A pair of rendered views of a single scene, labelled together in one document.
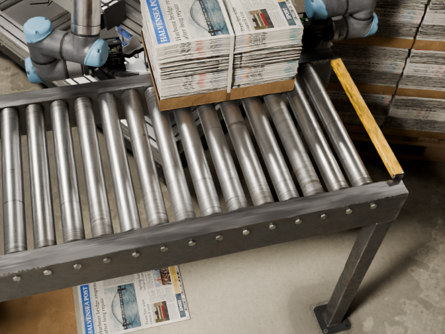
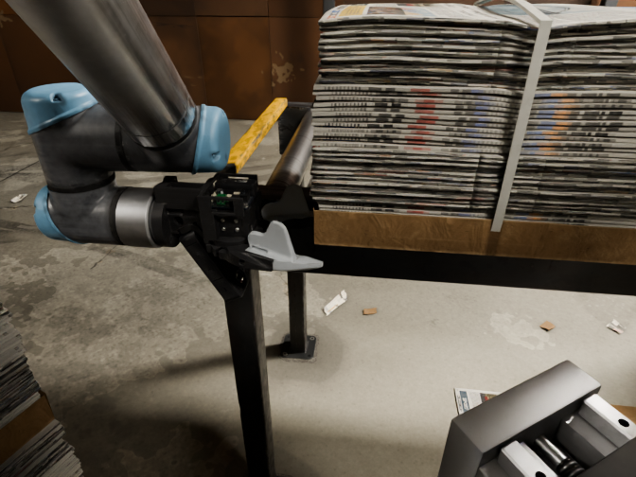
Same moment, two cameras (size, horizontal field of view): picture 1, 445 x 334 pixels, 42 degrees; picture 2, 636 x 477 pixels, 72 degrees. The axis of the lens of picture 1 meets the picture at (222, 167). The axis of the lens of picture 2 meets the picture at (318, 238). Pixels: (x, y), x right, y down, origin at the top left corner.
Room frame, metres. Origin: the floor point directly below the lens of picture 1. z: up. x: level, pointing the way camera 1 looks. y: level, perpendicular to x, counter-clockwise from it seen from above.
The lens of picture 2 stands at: (1.80, 0.08, 1.06)
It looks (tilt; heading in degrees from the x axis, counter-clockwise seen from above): 31 degrees down; 204
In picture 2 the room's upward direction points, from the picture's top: straight up
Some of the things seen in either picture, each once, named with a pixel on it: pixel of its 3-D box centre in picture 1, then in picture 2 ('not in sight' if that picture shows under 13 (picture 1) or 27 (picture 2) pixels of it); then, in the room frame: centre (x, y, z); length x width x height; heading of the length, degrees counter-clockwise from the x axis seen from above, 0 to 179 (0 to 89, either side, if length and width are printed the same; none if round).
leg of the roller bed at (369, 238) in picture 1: (353, 274); (296, 262); (0.85, -0.42, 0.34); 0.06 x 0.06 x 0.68; 17
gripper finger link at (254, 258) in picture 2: not in sight; (248, 251); (1.43, -0.18, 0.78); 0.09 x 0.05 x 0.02; 81
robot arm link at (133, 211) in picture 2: (334, 28); (150, 216); (1.44, -0.32, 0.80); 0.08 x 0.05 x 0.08; 17
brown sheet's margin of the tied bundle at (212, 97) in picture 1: (177, 65); (557, 186); (1.20, 0.14, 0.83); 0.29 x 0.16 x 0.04; 17
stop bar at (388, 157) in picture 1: (365, 113); (258, 129); (1.08, -0.37, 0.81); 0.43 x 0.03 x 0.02; 17
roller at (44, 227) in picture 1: (40, 174); not in sight; (0.83, 0.45, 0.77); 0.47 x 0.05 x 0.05; 17
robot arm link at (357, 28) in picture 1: (357, 24); (90, 211); (1.46, -0.39, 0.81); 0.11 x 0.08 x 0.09; 107
